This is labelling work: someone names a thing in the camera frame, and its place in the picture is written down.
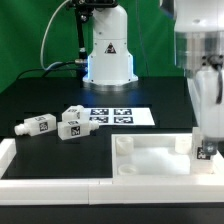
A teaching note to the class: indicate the white tag sheet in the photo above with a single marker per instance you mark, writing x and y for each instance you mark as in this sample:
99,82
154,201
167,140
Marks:
121,116

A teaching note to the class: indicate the white square table top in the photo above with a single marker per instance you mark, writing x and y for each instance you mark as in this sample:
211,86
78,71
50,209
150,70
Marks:
155,154

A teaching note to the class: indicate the white U-shaped fence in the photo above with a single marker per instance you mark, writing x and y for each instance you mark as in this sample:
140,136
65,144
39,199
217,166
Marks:
113,190

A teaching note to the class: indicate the black camera stand pole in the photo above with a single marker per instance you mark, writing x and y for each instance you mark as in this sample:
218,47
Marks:
82,15

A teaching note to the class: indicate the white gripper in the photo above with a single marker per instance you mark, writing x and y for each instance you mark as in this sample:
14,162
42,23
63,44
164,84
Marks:
203,89

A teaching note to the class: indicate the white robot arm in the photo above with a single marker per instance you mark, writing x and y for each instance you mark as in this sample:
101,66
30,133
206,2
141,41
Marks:
199,51

